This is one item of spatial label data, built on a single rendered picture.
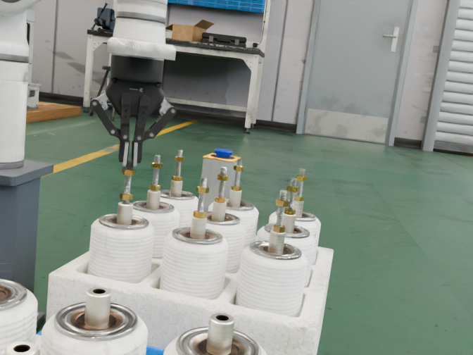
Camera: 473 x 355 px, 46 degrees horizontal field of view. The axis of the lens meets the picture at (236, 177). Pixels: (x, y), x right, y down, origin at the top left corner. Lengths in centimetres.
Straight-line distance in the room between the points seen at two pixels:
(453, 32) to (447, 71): 38
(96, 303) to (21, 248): 48
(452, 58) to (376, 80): 75
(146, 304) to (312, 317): 23
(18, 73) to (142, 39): 24
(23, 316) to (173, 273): 29
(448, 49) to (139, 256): 522
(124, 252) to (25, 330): 28
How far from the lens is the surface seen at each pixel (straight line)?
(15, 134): 96
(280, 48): 581
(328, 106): 579
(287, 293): 78
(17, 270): 100
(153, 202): 95
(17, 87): 95
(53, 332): 53
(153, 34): 80
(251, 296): 78
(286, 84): 578
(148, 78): 80
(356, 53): 581
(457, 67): 592
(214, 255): 79
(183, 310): 78
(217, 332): 49
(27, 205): 98
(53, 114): 454
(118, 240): 82
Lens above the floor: 49
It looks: 10 degrees down
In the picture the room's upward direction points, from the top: 7 degrees clockwise
